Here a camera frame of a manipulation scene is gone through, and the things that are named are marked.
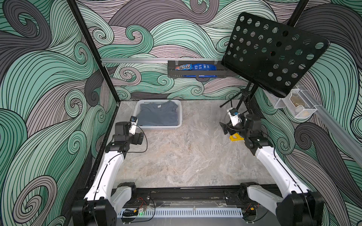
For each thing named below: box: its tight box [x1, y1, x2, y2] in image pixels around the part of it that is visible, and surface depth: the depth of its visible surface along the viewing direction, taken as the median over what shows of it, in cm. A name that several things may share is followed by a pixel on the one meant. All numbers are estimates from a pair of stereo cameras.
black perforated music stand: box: [219, 0, 330, 111], surface depth 67 cm
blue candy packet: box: [175, 63, 218, 71], surface depth 94 cm
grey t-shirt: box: [136, 100, 179, 126], surface depth 106 cm
